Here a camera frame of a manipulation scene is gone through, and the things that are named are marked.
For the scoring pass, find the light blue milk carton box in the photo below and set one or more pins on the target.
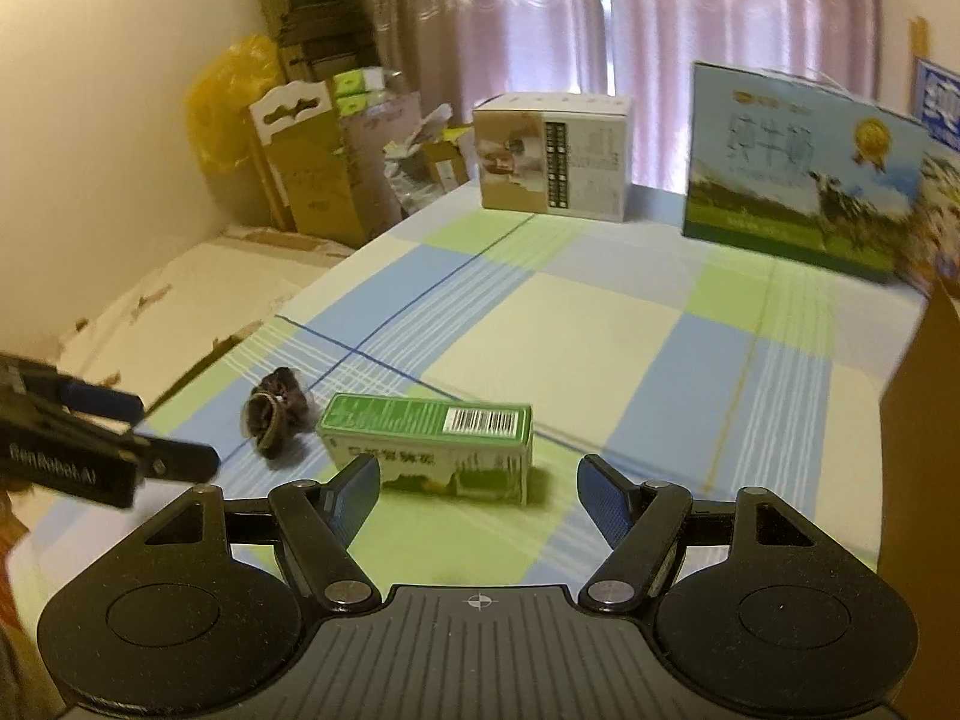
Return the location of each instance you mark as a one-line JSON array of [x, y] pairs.
[[792, 168]]

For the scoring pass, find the checkered bed sheet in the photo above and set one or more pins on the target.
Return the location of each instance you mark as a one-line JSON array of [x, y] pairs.
[[674, 359]]

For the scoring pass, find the green spray medicine box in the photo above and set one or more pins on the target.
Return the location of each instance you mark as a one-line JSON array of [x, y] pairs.
[[462, 448]]

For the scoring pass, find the brown cardboard carton with handle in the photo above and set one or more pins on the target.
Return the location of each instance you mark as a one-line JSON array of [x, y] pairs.
[[321, 159]]

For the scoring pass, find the beige white product box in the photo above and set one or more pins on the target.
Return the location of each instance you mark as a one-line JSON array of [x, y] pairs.
[[562, 154]]

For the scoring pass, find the flattened cardboard on floor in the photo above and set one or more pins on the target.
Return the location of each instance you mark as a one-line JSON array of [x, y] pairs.
[[180, 317]]

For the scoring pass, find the pink curtain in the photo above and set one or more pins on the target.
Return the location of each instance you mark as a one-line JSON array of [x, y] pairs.
[[463, 51]]

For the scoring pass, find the yellow plastic bag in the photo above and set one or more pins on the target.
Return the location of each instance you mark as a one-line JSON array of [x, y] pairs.
[[219, 127]]

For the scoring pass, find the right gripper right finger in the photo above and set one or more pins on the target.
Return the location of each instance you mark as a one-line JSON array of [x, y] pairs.
[[642, 524]]

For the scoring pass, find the dark blue milk carton box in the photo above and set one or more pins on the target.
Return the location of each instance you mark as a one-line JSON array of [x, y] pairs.
[[931, 251]]

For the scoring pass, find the black folding cart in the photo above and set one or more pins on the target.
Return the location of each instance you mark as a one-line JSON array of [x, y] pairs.
[[318, 39]]

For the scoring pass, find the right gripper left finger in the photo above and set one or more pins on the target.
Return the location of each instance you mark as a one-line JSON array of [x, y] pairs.
[[317, 522]]

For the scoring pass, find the green tissue packs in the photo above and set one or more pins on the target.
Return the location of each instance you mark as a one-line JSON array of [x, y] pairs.
[[356, 90]]

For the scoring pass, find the person's left hand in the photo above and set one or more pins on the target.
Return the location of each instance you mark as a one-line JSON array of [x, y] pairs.
[[12, 530]]

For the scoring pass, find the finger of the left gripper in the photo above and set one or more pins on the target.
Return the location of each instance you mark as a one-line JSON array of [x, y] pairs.
[[105, 402], [174, 460]]

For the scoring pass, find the dark brown hair scrunchie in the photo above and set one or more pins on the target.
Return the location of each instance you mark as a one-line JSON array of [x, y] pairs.
[[276, 409]]

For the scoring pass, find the brown white storage box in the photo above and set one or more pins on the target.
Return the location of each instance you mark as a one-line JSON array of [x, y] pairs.
[[919, 550]]

